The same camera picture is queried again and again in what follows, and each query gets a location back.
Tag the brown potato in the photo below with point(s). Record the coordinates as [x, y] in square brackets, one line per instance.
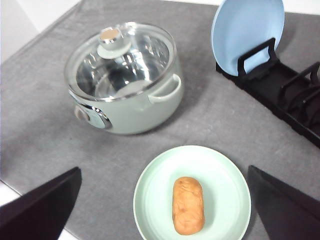
[188, 210]

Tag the black dish rack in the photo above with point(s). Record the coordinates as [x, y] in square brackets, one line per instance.
[294, 95]

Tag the blue plate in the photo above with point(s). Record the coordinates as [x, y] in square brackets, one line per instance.
[240, 25]

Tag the grey table mat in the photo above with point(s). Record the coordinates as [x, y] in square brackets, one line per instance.
[42, 138]

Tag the green electric steamer pot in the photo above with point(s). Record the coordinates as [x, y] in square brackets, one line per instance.
[139, 114]

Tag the glass pot lid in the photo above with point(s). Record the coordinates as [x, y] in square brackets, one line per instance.
[120, 61]

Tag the green plate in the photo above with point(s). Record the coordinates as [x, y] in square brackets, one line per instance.
[226, 193]

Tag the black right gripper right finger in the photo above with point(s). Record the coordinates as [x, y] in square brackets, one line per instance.
[284, 214]

